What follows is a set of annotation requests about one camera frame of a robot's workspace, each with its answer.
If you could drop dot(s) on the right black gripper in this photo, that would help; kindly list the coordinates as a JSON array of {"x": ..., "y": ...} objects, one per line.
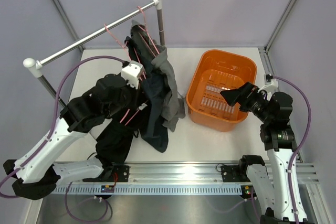
[{"x": 243, "y": 95}]

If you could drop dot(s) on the dark navy shorts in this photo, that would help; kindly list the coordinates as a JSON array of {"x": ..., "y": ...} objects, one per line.
[{"x": 152, "y": 130}]

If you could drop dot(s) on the pink hanger of black shorts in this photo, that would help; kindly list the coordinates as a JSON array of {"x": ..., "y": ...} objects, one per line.
[{"x": 128, "y": 116}]

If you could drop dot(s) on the black shorts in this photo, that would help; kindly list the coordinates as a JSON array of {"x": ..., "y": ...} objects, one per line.
[{"x": 114, "y": 142}]

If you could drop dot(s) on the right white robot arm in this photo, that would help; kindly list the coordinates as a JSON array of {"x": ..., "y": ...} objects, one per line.
[{"x": 279, "y": 196}]

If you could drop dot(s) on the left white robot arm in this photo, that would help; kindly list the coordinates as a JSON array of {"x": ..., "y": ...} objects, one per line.
[{"x": 37, "y": 175}]

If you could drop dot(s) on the grey shorts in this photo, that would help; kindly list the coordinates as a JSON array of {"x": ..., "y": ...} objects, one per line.
[{"x": 155, "y": 60}]

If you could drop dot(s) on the pink hanger of grey shorts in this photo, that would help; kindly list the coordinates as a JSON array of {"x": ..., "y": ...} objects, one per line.
[{"x": 147, "y": 32}]

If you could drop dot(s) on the orange plastic basket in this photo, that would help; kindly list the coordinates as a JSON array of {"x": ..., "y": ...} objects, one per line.
[{"x": 218, "y": 71}]

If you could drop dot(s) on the silver clothes rack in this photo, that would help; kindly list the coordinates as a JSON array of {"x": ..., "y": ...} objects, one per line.
[{"x": 35, "y": 66}]

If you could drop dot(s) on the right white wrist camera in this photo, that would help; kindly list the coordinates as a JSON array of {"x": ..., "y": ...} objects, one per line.
[{"x": 271, "y": 84}]

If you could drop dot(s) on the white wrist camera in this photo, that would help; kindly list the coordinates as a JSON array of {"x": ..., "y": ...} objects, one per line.
[
  {"x": 271, "y": 84},
  {"x": 131, "y": 73}
]

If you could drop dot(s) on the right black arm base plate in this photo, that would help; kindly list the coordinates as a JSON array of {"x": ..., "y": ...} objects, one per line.
[{"x": 233, "y": 173}]

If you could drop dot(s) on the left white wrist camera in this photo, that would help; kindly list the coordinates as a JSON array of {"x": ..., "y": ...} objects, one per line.
[{"x": 131, "y": 73}]

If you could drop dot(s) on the aluminium mounting rail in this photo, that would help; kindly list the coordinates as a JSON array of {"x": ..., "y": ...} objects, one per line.
[{"x": 175, "y": 173}]

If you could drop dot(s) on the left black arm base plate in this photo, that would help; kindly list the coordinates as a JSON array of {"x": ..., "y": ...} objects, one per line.
[{"x": 115, "y": 173}]

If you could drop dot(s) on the white slotted cable duct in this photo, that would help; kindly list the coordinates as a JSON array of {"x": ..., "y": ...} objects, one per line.
[{"x": 124, "y": 189}]

